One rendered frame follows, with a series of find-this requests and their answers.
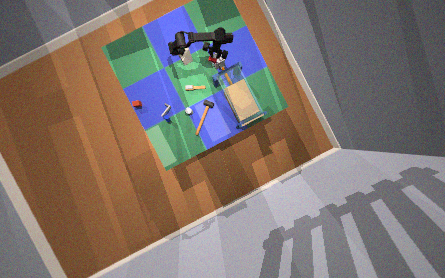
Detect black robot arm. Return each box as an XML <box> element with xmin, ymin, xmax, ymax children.
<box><xmin>168</xmin><ymin>27</ymin><xmax>234</xmax><ymax>56</ymax></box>

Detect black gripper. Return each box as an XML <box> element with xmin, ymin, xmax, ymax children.
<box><xmin>203</xmin><ymin>42</ymin><xmax>228</xmax><ymax>59</ymax></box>

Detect wooden-handled black mallet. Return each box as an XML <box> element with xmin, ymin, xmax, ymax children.
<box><xmin>195</xmin><ymin>99</ymin><xmax>214</xmax><ymax>135</ymax></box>

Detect grey cylinder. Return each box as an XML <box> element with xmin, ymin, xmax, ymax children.
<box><xmin>185</xmin><ymin>107</ymin><xmax>193</xmax><ymax>115</ymax></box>

